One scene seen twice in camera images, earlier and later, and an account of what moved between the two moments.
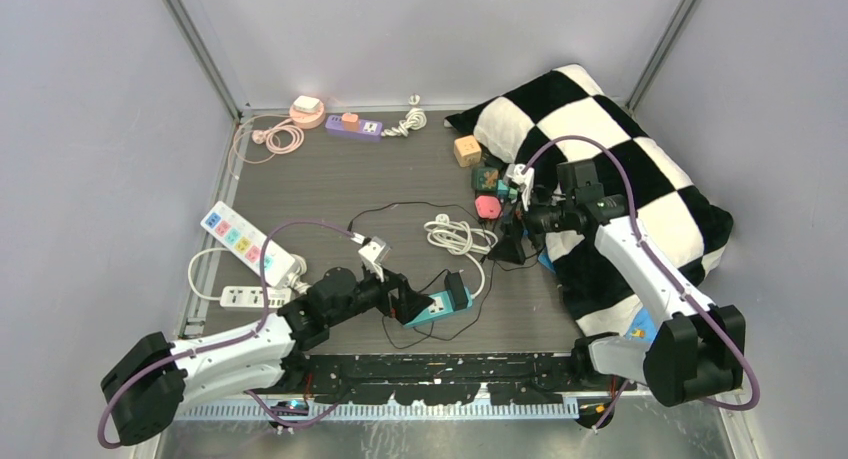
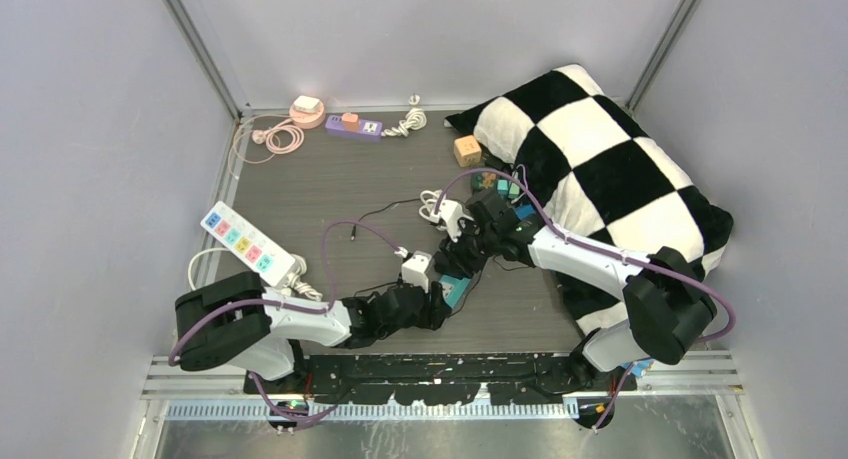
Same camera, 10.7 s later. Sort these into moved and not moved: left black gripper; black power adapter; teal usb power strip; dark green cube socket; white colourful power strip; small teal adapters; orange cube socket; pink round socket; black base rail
Moved: teal usb power strip; left black gripper; black power adapter
Not moved: white colourful power strip; pink round socket; dark green cube socket; black base rail; orange cube socket; small teal adapters
